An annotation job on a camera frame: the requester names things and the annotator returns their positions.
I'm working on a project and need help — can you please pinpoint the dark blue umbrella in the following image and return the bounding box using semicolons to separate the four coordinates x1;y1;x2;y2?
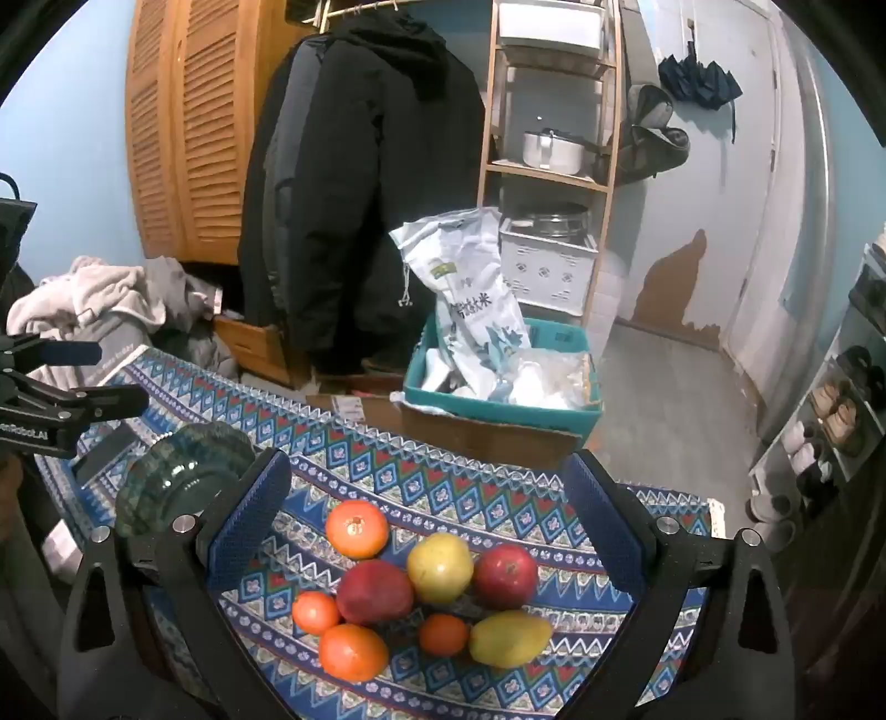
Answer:
657;42;744;113

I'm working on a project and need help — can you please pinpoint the black hooded coat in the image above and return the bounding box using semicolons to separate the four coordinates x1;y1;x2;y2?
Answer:
291;12;486;375

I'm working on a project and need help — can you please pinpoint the grey jacket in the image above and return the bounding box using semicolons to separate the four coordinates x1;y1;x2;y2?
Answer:
265;52;328;233

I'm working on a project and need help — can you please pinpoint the white perforated basket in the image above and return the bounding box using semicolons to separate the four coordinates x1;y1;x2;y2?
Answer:
499;218;598;316

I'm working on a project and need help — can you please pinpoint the steel pot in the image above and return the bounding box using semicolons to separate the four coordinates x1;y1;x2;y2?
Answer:
502;200;591;240

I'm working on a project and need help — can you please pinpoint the patterned blue tablecloth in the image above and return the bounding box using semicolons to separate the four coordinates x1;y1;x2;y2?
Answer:
34;346;724;720

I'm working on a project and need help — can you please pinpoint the green glass bowl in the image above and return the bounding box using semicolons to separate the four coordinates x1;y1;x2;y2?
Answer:
114;424;259;537

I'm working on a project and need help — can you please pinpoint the white storage bin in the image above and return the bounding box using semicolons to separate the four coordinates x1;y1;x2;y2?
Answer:
498;0;605;58

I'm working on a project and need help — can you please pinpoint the group of shoes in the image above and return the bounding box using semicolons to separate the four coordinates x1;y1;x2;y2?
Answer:
751;346;882;548

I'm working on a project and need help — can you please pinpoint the white door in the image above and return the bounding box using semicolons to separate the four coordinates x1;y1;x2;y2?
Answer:
716;0;835;389

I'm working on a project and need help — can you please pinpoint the wooden shelf rack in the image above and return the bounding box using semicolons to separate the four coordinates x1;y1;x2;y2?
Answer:
477;0;622;326

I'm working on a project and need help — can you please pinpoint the large orange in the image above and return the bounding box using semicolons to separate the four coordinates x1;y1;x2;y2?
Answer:
318;623;390;683
325;500;390;560

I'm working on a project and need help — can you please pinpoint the large cardboard box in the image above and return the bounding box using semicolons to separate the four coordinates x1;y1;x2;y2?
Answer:
398;400;584;473

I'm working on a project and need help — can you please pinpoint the grey hanging bag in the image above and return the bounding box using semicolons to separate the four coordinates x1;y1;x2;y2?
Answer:
615;83;693;185

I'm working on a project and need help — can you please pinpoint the wooden louvered wardrobe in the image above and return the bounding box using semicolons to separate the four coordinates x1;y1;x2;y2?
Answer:
126;0;329;265

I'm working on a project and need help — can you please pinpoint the white clothes rail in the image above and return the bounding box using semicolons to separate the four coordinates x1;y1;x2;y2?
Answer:
315;0;418;33

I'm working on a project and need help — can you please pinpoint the grey clothing pile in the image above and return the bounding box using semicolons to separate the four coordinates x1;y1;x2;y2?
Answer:
142;256;241;380

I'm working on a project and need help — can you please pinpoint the white rice bag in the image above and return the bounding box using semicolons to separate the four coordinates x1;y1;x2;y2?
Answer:
389;208;533;403

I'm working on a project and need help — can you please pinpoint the red apple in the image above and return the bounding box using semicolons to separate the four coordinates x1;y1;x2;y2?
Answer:
336;559;415;626
472;543;539;610

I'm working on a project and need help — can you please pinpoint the teal plastic basket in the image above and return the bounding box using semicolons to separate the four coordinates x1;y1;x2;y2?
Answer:
403;315;605;451

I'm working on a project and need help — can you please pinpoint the white pot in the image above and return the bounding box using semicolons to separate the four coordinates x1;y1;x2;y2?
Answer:
521;128;589;174

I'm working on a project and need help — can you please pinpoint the wooden drawer box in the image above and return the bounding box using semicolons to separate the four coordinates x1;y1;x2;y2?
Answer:
213;315;314;390

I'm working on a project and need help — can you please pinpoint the grey shoe rack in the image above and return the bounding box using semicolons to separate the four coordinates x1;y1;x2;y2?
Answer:
748;242;886;549

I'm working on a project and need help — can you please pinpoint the small tangerine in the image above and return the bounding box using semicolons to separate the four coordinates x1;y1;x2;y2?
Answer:
291;590;342;636
419;613;472;659

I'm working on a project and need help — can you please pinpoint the pile of grey white clothes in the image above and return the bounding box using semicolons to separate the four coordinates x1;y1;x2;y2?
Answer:
7;256;151;347

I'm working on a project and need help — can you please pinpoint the grey printed bag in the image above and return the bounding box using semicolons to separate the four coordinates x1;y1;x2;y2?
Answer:
83;324;165;386

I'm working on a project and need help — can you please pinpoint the clear plastic bag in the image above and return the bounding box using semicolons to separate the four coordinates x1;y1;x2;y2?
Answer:
505;348;597;411

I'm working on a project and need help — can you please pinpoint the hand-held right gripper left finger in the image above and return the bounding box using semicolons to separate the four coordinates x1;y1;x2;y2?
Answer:
59;449;292;720

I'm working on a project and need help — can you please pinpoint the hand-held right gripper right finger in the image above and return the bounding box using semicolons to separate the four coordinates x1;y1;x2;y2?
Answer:
564;449;797;720

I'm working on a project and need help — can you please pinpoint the black jacket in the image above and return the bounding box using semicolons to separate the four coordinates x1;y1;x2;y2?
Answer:
237;38;300;337

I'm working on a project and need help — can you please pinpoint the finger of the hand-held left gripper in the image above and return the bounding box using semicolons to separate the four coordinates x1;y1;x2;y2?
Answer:
0;376;150;425
0;334;104;371

